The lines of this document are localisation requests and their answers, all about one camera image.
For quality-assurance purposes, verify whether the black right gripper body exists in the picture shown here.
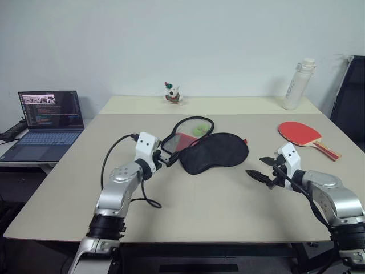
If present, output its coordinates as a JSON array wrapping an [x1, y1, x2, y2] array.
[[267, 154, 286, 190]]

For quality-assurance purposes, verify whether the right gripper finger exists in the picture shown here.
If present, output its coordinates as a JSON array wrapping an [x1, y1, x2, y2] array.
[[258, 155, 277, 167], [245, 169, 275, 190]]

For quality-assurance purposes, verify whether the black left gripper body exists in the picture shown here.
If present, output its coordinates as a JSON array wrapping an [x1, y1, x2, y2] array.
[[152, 148, 172, 171]]

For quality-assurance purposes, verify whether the red table tennis paddle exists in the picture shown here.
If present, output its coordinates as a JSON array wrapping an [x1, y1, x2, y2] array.
[[277, 121, 342, 162]]

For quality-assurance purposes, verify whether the green fuzzy charm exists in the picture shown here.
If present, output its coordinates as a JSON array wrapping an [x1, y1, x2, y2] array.
[[192, 124, 209, 136]]

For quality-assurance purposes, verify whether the black and red paddle case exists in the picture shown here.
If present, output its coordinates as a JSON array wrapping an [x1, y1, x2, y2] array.
[[160, 116, 249, 175]]

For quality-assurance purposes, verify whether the small plush dog toy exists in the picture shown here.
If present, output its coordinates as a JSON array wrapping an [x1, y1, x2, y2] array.
[[163, 82, 184, 106]]

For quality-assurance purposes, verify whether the white water bottle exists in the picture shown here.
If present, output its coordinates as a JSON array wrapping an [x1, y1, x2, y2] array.
[[282, 58, 318, 111]]

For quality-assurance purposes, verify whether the black office chair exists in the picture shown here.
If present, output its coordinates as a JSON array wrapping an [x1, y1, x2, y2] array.
[[330, 55, 365, 152]]

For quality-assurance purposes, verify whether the open grey laptop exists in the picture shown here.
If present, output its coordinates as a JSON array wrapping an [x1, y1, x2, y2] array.
[[0, 90, 86, 163]]

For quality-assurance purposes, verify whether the black box device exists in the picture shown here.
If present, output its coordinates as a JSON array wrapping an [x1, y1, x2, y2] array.
[[0, 119, 29, 142]]

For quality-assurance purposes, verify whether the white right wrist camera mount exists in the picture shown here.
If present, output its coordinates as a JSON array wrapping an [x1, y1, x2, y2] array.
[[276, 142, 303, 191]]

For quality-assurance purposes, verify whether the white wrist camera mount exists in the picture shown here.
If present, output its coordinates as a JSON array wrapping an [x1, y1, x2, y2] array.
[[134, 131, 160, 174], [276, 142, 303, 191]]

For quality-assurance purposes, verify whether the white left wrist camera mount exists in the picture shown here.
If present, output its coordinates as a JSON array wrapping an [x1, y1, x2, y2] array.
[[134, 131, 160, 174]]

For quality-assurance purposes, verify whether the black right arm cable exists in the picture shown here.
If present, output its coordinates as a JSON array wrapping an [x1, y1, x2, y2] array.
[[272, 164, 333, 229]]

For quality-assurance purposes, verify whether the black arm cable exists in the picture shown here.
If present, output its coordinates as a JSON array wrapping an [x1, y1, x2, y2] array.
[[272, 164, 333, 229], [100, 132, 163, 209]]

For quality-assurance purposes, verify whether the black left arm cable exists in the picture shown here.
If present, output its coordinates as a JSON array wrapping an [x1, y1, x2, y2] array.
[[100, 132, 163, 209]]

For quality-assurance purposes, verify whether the black table frame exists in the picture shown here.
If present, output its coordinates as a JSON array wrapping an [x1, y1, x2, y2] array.
[[112, 242, 340, 274]]

